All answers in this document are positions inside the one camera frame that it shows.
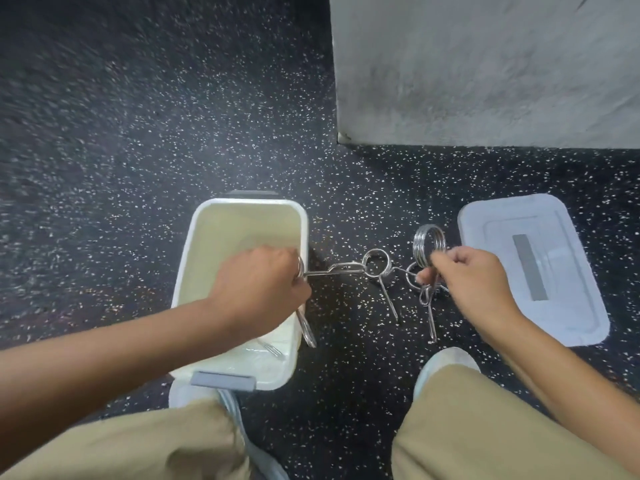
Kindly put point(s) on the person's right fingers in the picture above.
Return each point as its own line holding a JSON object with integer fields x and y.
{"x": 440, "y": 267}

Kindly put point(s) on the person's trouser leg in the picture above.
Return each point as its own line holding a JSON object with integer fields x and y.
{"x": 150, "y": 444}
{"x": 480, "y": 424}

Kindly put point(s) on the person's right forearm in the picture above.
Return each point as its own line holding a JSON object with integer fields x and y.
{"x": 560, "y": 364}

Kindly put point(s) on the steel spring collar clip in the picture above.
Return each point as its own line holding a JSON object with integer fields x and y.
{"x": 431, "y": 314}
{"x": 376, "y": 252}
{"x": 320, "y": 271}
{"x": 425, "y": 239}

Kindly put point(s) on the white plastic bin lid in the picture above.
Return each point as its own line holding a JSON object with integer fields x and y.
{"x": 565, "y": 274}

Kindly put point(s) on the person's right trouser leg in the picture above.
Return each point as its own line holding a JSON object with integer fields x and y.
{"x": 480, "y": 424}

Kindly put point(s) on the person's right hand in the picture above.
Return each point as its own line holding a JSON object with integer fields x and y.
{"x": 475, "y": 284}

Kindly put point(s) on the white plastic storage bin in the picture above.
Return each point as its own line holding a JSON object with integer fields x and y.
{"x": 250, "y": 224}

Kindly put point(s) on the person's left fingers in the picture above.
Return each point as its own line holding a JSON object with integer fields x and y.
{"x": 299, "y": 289}

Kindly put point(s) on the person's left forearm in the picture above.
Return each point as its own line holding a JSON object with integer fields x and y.
{"x": 110, "y": 359}

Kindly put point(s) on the person's left white shoe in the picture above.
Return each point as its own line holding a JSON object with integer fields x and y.
{"x": 260, "y": 454}

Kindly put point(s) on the person's right white shoe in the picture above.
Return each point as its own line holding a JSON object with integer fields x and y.
{"x": 445, "y": 359}

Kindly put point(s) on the person's left trouser leg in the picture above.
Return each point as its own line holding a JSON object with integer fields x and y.
{"x": 150, "y": 444}

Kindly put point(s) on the person's white shoe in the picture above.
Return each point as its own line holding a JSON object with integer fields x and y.
{"x": 445, "y": 359}
{"x": 260, "y": 454}

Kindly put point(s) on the person's left hand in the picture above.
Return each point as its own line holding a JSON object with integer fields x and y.
{"x": 255, "y": 289}

